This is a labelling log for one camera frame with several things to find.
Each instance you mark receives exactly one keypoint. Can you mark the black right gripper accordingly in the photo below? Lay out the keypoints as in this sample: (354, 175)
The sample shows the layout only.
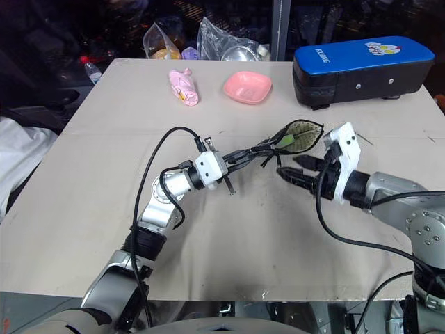
(330, 181)

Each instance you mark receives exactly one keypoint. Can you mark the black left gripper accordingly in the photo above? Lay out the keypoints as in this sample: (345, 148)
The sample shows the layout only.
(232, 163)

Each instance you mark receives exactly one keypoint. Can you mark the black grid pencil pouch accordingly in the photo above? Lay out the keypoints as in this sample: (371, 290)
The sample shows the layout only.
(307, 139)

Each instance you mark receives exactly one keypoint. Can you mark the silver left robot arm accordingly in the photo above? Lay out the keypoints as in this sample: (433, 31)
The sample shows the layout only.
(160, 212)

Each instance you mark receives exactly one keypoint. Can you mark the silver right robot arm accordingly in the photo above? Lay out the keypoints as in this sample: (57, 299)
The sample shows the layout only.
(400, 198)

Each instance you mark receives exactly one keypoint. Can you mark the pink plastic bowl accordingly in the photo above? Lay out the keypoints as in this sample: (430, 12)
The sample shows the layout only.
(247, 87)

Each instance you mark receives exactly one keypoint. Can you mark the shiny metal bowl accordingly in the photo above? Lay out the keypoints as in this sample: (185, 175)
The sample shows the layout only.
(239, 55)

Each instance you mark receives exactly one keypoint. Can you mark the small white-lidded jar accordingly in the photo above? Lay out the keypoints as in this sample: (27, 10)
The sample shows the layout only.
(263, 52)

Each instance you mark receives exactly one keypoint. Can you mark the purple plastic object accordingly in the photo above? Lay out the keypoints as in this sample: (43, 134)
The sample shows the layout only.
(190, 54)

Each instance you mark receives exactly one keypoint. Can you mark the blue and black padded box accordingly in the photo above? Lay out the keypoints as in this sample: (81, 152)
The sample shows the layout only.
(361, 62)

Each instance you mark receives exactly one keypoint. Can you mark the clear crumpled plastic bag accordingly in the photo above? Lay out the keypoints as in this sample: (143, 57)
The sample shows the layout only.
(213, 40)

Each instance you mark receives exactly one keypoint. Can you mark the grey metal pillar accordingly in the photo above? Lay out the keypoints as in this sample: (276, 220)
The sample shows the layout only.
(281, 29)

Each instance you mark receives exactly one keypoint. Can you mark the plastic bag with yellow contents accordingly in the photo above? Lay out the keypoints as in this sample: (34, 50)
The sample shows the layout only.
(161, 45)

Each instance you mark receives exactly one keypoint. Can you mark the grey rounded robot torso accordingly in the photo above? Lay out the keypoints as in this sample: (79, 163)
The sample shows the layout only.
(208, 327)

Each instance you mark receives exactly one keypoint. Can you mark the clear red-capped water bottle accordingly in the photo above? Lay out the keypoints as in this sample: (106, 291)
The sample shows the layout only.
(92, 71)

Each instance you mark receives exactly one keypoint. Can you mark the white cloth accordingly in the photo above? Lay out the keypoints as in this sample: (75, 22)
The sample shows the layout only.
(21, 153)

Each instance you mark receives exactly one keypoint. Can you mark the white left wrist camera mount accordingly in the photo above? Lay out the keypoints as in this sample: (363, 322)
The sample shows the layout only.
(208, 167)

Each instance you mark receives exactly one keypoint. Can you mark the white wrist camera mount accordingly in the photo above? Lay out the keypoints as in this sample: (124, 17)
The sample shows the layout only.
(208, 167)
(349, 149)

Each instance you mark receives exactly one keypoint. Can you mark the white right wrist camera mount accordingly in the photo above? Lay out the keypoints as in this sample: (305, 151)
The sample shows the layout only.
(349, 149)

